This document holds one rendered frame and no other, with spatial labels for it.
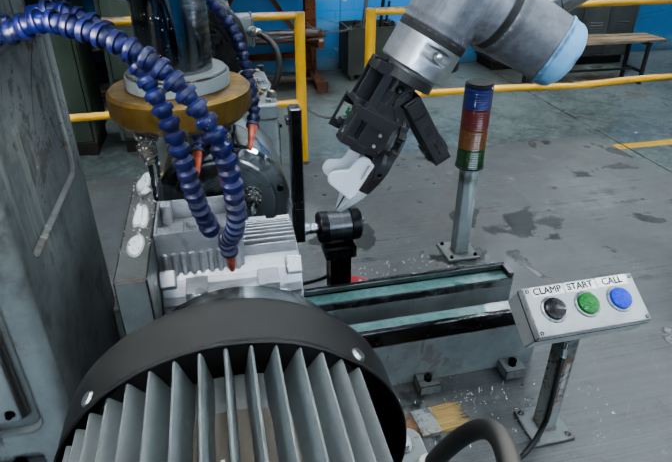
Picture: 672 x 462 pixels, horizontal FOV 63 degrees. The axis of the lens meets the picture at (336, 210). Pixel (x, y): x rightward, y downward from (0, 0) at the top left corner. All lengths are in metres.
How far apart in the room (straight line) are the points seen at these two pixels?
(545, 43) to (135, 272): 0.57
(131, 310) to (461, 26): 0.52
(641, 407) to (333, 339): 0.87
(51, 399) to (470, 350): 0.65
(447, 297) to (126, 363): 0.84
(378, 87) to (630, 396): 0.70
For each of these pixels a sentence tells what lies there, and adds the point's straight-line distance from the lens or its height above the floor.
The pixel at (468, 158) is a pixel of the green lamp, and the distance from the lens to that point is 1.22.
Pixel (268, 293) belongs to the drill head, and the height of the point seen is 1.16.
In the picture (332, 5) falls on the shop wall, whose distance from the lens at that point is 5.92.
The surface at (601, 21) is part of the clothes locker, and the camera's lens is 6.72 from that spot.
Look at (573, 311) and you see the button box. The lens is 0.81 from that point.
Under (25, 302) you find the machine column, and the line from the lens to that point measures 0.71.
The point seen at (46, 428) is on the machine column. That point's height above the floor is 0.96.
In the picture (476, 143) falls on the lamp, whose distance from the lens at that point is 1.21.
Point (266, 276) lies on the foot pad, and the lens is 0.79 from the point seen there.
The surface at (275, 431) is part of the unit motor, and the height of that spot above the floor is 1.35.
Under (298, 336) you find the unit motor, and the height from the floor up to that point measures 1.36.
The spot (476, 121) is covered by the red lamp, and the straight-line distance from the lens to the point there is 1.19.
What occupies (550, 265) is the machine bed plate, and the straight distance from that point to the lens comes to 1.38.
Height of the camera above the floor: 1.54
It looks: 29 degrees down
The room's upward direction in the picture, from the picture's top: straight up
